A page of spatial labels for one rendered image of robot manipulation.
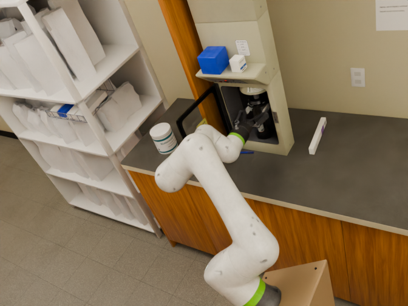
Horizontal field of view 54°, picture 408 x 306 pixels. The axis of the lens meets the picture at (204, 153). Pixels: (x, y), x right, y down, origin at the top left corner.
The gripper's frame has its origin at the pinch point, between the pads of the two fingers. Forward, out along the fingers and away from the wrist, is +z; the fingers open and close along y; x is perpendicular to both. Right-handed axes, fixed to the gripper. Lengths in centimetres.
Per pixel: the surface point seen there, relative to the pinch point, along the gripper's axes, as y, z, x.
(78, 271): 152, -79, 120
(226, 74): 1.3, -17.2, -31.0
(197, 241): 55, -33, 98
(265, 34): -14.1, -2.3, -42.5
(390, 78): -56, 36, 4
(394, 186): -68, -15, 26
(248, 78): -10.3, -18.3, -30.6
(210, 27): 10, -7, -49
